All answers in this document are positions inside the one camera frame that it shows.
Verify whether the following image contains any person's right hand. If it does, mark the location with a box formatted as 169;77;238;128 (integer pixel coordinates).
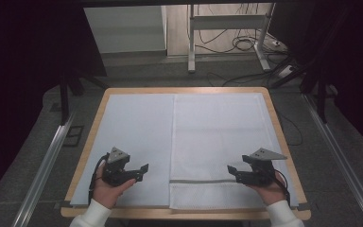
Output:
248;171;288;207

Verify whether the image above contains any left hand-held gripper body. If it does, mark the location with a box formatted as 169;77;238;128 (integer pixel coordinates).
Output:
101;146;137;187

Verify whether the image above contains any person's left hand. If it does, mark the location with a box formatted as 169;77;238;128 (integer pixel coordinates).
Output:
92;163;137;210

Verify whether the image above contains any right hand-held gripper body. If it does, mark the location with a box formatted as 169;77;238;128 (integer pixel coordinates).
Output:
241;147;288;186

